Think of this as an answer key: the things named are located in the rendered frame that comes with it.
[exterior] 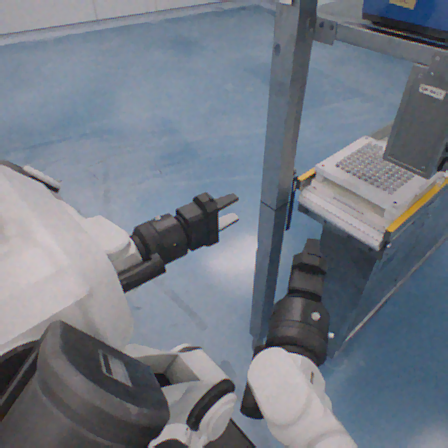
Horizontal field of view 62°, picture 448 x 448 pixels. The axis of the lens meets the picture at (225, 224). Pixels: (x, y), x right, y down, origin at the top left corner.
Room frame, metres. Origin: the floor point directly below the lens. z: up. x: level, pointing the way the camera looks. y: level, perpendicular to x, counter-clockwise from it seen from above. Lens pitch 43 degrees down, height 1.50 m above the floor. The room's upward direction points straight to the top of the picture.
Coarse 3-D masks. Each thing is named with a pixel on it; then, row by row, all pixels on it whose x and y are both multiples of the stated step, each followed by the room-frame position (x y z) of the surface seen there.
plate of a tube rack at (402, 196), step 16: (352, 144) 0.96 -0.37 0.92; (384, 144) 0.96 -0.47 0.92; (336, 160) 0.88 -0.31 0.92; (336, 176) 0.80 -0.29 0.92; (352, 176) 0.80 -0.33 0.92; (416, 176) 0.80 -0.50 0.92; (368, 192) 0.74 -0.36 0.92; (384, 192) 0.74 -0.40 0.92; (400, 192) 0.74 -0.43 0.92; (416, 192) 0.74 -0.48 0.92; (384, 208) 0.70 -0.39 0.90; (400, 208) 0.69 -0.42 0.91
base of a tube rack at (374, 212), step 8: (312, 184) 0.85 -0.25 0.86; (320, 184) 0.83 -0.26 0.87; (328, 184) 0.83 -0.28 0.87; (336, 184) 0.83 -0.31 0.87; (328, 192) 0.81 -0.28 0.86; (336, 192) 0.79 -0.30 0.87; (344, 192) 0.79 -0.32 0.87; (352, 192) 0.79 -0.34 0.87; (424, 192) 0.79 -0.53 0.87; (344, 200) 0.77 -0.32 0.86; (352, 200) 0.76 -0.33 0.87; (360, 200) 0.76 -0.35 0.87; (368, 200) 0.76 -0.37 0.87; (416, 200) 0.76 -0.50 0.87; (360, 208) 0.74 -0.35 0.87; (368, 208) 0.73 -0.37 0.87; (376, 208) 0.73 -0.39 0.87; (408, 208) 0.73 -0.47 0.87; (368, 216) 0.72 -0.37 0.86; (376, 216) 0.70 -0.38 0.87; (384, 224) 0.68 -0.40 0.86
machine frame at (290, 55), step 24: (288, 24) 0.81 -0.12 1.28; (288, 48) 0.80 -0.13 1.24; (288, 72) 0.80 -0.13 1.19; (288, 96) 0.79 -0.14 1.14; (288, 120) 0.80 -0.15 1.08; (288, 144) 0.80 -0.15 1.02; (264, 168) 0.83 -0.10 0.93; (288, 168) 0.81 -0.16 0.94; (264, 192) 0.82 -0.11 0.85; (288, 192) 0.82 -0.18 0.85; (264, 216) 0.82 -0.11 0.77; (264, 240) 0.81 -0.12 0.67; (264, 264) 0.80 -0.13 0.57; (264, 288) 0.79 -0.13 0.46; (264, 312) 0.80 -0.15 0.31; (264, 336) 0.81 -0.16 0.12
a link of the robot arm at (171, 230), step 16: (192, 208) 0.53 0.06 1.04; (208, 208) 0.53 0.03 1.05; (160, 224) 0.49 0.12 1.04; (176, 224) 0.49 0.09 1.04; (192, 224) 0.50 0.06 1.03; (208, 224) 0.52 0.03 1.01; (176, 240) 0.47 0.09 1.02; (192, 240) 0.50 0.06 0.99; (208, 240) 0.52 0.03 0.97; (176, 256) 0.46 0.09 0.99
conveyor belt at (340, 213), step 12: (312, 192) 0.83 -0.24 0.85; (312, 204) 0.79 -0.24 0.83; (324, 204) 0.78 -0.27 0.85; (336, 204) 0.77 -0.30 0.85; (348, 204) 0.77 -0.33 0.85; (324, 216) 0.76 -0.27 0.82; (336, 216) 0.74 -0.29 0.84; (348, 216) 0.73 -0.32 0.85; (360, 216) 0.73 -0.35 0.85; (348, 228) 0.70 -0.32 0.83; (360, 228) 0.69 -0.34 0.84; (372, 228) 0.68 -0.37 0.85; (384, 228) 0.68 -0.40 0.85; (360, 240) 0.68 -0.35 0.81; (372, 240) 0.65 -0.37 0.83
